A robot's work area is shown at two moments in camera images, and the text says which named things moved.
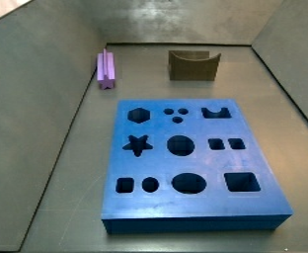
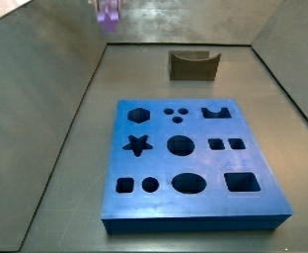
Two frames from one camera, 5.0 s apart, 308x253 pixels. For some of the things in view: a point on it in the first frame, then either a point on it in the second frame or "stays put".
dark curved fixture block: [193, 65] stays put
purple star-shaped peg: [106, 69] to [108, 15]
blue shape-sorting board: [187, 170] stays put
